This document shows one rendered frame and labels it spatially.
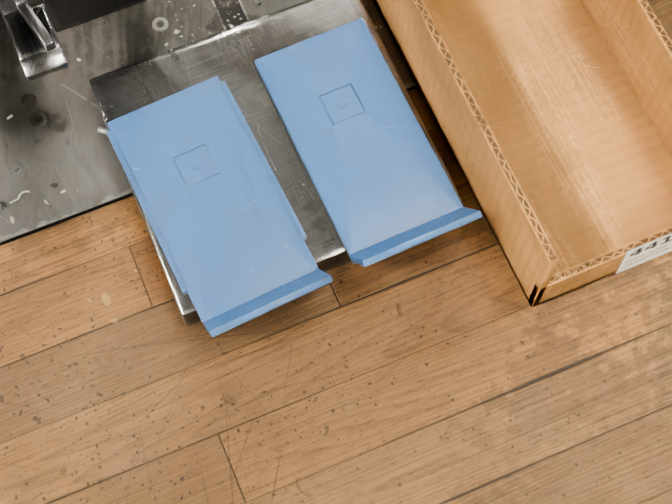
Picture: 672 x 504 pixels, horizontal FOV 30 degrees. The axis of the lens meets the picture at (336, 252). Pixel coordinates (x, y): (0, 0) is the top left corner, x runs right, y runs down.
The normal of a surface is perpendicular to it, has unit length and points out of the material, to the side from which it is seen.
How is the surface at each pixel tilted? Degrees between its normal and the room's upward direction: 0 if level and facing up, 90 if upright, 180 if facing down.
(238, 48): 0
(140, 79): 0
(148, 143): 0
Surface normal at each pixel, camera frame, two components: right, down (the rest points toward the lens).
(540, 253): -0.92, 0.36
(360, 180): 0.00, -0.37
